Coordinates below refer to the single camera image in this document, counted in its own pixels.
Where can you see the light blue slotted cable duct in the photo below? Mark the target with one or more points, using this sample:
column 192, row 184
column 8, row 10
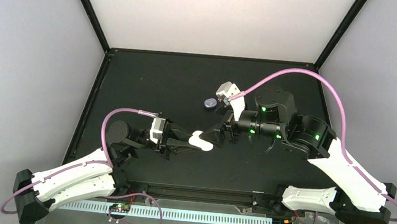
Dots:
column 168, row 213

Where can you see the white oval charging case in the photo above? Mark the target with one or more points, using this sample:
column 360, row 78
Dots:
column 196, row 141

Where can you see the small circuit board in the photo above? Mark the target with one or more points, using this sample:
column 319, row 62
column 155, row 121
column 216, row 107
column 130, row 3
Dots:
column 119, row 208

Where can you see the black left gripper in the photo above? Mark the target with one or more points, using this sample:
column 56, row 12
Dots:
column 174, row 143

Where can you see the lavender earbud charging case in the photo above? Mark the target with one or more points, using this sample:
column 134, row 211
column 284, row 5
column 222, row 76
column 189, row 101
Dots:
column 210, row 103

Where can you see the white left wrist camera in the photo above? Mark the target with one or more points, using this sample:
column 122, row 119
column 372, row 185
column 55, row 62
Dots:
column 157, row 130

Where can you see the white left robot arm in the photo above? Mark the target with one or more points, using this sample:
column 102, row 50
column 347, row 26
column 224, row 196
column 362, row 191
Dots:
column 98, row 174

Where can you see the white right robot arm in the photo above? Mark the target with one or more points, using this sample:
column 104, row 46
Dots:
column 356, row 197

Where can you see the black frame rail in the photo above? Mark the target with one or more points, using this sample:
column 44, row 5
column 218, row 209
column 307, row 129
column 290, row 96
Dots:
column 198, row 194

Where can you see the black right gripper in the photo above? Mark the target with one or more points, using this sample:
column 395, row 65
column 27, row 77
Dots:
column 226, row 121

